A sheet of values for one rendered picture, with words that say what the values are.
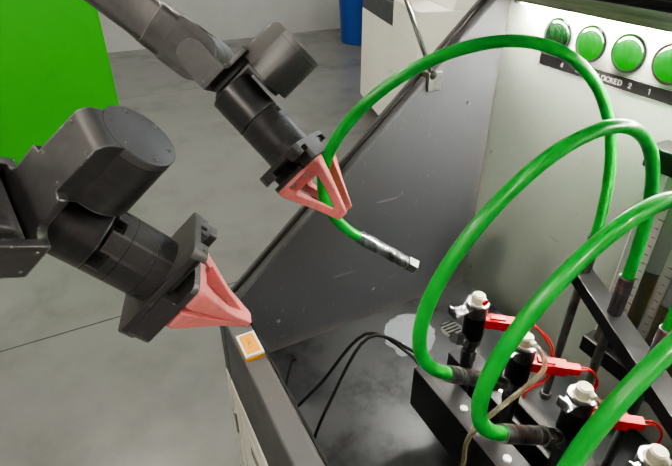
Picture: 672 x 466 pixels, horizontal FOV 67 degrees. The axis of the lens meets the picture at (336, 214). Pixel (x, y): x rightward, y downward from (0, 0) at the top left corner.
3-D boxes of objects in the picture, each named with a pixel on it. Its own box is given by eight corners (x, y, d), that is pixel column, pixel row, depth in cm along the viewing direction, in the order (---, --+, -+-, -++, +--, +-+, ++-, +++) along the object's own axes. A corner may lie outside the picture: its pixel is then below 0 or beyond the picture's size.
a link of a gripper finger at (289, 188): (370, 188, 65) (320, 133, 65) (359, 204, 59) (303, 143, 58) (333, 220, 68) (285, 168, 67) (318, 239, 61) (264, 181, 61)
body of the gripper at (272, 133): (329, 139, 66) (290, 97, 66) (306, 155, 57) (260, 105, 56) (296, 172, 69) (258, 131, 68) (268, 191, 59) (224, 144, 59)
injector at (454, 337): (432, 412, 75) (448, 303, 64) (458, 399, 77) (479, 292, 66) (443, 427, 73) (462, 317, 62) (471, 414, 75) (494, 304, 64)
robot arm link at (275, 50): (197, 63, 67) (169, 53, 58) (259, -2, 65) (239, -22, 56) (260, 131, 67) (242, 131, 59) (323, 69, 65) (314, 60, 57)
